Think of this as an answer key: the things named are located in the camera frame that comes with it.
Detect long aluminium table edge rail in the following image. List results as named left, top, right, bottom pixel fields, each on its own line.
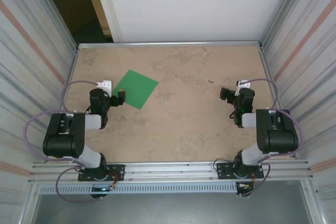
left=77, top=40, right=263, bottom=49

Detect grey slotted cable duct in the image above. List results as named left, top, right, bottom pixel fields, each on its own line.
left=38, top=183, right=238, bottom=195

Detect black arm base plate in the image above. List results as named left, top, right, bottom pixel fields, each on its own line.
left=216, top=161, right=264, bottom=180
left=78, top=164, right=125, bottom=182

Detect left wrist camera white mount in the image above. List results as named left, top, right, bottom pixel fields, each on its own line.
left=96, top=80, right=112, bottom=90

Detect short aluminium table edge rail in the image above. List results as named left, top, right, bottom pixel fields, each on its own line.
left=47, top=45, right=80, bottom=163
left=258, top=44, right=299, bottom=159

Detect white door frame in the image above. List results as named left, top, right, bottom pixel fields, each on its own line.
left=90, top=0, right=124, bottom=43

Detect green square paper sheet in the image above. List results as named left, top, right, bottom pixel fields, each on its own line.
left=111, top=69, right=159, bottom=110

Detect wide aluminium mounting rail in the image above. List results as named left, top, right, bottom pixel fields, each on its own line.
left=27, top=159, right=314, bottom=184

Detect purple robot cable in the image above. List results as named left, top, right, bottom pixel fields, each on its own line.
left=23, top=80, right=102, bottom=204
left=214, top=78, right=305, bottom=198

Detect translucent ribbed side panel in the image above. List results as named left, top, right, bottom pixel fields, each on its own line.
left=262, top=0, right=336, bottom=224
left=0, top=0, right=79, bottom=224

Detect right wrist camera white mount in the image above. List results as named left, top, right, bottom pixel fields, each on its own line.
left=235, top=79, right=251, bottom=96

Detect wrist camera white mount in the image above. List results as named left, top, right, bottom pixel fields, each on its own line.
left=96, top=80, right=112, bottom=90
left=235, top=79, right=251, bottom=96

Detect grey metal shelf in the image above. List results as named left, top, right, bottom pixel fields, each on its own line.
left=31, top=181, right=316, bottom=224

